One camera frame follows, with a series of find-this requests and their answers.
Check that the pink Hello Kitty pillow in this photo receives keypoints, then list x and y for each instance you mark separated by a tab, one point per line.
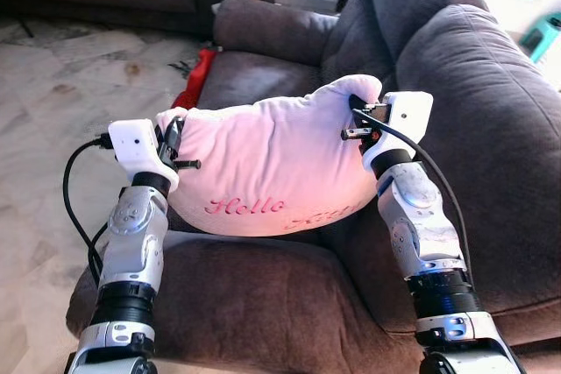
272	164

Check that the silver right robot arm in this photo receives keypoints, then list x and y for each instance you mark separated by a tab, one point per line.
421	216

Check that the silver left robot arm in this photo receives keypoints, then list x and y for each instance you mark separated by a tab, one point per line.
131	243

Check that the red pillow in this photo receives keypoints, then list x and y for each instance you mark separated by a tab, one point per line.
197	81

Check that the brown suede two-seat sofa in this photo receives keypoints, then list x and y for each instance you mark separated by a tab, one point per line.
473	129

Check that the teal plastic chair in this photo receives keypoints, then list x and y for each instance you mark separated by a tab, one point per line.
539	37

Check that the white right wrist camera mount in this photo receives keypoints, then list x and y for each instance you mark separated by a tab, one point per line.
408	116

